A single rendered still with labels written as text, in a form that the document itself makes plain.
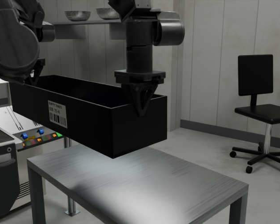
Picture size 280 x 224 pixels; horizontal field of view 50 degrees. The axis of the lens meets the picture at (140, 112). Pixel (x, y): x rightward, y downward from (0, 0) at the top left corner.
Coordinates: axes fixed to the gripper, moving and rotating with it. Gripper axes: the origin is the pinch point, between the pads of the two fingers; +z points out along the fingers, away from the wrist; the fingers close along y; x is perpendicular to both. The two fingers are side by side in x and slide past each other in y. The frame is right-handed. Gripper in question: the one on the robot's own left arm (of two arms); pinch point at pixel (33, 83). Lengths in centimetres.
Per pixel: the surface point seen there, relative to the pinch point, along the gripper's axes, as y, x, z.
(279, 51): 39, -298, 4
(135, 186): -40, -14, 30
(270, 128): 16, -241, 75
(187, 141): 114, -238, 114
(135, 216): -52, -3, 30
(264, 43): 55, -295, -4
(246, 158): 36, -239, 113
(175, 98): 156, -262, 70
